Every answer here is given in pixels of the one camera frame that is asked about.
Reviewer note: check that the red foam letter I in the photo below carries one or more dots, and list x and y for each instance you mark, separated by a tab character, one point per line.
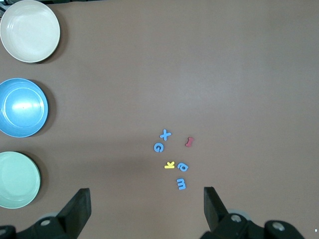
189	142

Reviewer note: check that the blue foam letter x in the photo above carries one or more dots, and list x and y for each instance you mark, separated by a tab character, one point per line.
165	135

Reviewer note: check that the yellow foam letter k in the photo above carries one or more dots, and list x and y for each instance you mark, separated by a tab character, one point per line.
169	166

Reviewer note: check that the blue foam letter G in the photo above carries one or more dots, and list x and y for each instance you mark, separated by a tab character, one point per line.
155	148

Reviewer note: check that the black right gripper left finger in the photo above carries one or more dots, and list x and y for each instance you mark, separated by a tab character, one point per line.
72	214

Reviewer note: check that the blue foam letter m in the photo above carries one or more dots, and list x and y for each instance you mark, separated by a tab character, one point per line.
183	184

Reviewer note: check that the blue plate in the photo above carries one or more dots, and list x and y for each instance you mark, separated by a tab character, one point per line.
22	107

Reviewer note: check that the beige plate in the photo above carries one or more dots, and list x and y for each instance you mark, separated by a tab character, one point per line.
30	31

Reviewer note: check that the blue foam letter a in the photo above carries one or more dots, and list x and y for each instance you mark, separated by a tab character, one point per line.
180	166

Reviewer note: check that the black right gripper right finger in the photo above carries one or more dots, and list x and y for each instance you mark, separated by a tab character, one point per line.
216	216

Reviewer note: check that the light green plate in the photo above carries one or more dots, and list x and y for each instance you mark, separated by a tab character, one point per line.
17	179

